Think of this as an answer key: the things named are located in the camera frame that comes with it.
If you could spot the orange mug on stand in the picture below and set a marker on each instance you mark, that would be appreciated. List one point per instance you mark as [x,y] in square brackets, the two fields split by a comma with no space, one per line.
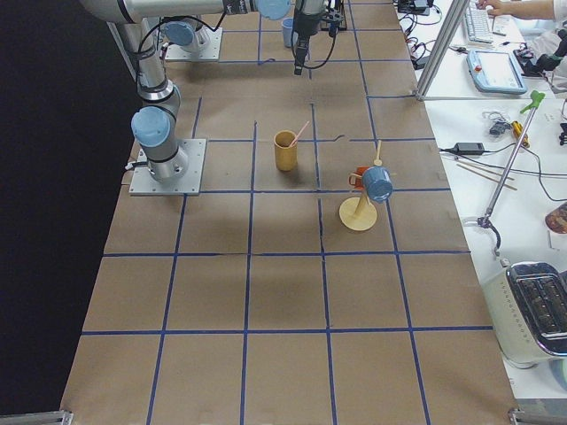
[355,178]

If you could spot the green handled reach grabber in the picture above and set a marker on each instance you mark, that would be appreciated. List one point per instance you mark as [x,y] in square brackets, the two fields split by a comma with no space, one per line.
[484,221]

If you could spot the aluminium frame post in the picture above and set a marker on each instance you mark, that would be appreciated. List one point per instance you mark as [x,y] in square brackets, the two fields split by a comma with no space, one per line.
[451,22]

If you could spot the white keyboard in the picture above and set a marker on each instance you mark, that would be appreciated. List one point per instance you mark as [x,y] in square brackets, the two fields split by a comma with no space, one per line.
[477,25]

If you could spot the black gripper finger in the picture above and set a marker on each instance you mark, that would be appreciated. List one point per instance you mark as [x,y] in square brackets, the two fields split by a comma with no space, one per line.
[299,58]

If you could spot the wooden mug tree stand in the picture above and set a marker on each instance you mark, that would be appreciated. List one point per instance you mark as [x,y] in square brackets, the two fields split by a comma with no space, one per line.
[359,213]

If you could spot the blue mug on stand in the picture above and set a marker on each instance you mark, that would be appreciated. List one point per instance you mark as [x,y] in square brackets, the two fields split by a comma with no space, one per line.
[377,183]

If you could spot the bamboo cylinder holder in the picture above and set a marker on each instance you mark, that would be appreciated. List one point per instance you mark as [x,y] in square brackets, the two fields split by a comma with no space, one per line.
[286,156]

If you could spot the black power adapter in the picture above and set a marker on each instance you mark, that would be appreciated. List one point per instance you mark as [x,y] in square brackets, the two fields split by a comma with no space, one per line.
[473,149]

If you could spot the yellow handled tool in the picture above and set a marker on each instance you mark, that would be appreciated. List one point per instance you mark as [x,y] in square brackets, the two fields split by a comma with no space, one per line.
[517,129]

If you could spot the wooden chopstick on desk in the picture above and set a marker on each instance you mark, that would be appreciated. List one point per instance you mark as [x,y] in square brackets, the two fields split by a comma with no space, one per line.
[488,170]
[485,176]

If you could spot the person's hand at keyboard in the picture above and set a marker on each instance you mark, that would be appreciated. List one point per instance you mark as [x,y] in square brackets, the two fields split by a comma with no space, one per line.
[494,7]

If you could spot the blue teach pendant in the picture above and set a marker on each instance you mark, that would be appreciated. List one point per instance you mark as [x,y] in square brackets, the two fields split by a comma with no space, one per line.
[495,72]

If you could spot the silver toaster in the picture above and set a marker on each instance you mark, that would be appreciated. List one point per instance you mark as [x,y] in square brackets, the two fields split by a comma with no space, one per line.
[527,305]

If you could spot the light blue plastic cup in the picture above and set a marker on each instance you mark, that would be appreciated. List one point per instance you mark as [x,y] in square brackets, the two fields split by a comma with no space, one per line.
[287,32]

